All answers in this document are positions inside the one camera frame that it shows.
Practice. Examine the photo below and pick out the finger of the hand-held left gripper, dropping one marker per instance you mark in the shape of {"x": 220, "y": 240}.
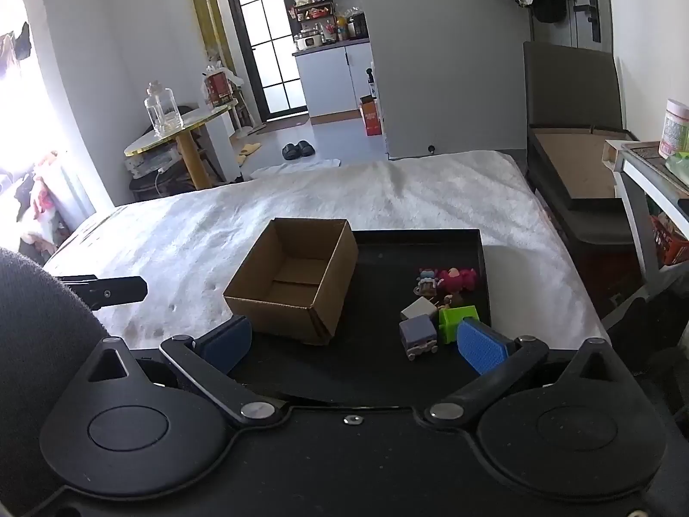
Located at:
{"x": 118, "y": 288}

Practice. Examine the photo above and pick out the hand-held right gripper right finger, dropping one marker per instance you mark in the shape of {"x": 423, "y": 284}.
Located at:
{"x": 482, "y": 353}

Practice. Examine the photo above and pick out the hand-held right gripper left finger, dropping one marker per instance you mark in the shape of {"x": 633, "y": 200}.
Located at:
{"x": 231, "y": 339}

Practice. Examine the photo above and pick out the green cube block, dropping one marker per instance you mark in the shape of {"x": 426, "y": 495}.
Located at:
{"x": 449, "y": 320}

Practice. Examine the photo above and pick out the purple block toy car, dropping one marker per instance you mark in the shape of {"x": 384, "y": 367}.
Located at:
{"x": 417, "y": 334}

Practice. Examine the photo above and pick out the pink toy figure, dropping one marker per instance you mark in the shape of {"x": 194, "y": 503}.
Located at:
{"x": 457, "y": 279}

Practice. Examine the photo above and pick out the white toy block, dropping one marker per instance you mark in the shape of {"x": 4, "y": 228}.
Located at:
{"x": 417, "y": 308}

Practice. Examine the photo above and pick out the blue and brown toy figure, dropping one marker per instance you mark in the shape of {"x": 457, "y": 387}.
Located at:
{"x": 428, "y": 283}

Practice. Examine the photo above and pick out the black tray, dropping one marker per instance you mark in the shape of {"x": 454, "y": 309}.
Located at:
{"x": 377, "y": 350}

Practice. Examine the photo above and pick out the brown cardboard box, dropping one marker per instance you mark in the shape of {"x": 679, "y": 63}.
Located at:
{"x": 331, "y": 285}

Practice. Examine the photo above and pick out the small brown toy figure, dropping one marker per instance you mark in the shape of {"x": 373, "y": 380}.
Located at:
{"x": 455, "y": 299}

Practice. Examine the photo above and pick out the pile of clothes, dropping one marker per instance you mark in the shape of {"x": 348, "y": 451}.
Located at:
{"x": 37, "y": 199}

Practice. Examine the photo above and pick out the round gold-top table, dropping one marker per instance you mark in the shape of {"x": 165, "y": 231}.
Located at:
{"x": 161, "y": 140}

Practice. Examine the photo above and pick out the dark storage bench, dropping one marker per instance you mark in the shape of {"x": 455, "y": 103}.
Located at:
{"x": 592, "y": 237}

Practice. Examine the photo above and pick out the clear glass bottle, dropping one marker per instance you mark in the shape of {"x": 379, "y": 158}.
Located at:
{"x": 161, "y": 110}

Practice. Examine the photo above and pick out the black slipper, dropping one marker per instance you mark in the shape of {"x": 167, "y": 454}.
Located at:
{"x": 306, "y": 148}
{"x": 290, "y": 152}

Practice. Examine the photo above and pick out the red box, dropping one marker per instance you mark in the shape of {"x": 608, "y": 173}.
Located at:
{"x": 673, "y": 245}

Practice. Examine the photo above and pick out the red snack bag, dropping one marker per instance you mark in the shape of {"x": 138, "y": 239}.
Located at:
{"x": 218, "y": 89}

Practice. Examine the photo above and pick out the white side table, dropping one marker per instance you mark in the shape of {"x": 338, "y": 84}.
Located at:
{"x": 635, "y": 183}

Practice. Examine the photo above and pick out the orange cardboard box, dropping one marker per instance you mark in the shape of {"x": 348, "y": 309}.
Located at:
{"x": 371, "y": 118}

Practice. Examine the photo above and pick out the green packet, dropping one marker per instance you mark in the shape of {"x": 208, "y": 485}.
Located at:
{"x": 679, "y": 169}

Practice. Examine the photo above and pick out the black framed glass door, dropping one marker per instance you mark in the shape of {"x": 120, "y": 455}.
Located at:
{"x": 232, "y": 37}

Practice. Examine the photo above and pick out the white kitchen base cabinet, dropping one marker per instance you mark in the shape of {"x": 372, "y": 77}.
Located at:
{"x": 323, "y": 75}

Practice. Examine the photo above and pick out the pink and white canister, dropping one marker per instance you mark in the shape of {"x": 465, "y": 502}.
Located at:
{"x": 675, "y": 129}

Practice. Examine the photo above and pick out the kitchen spice rack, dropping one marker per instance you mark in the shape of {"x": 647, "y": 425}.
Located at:
{"x": 312, "y": 12}

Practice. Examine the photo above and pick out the black frame with cardboard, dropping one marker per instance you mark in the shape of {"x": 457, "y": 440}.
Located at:
{"x": 576, "y": 167}

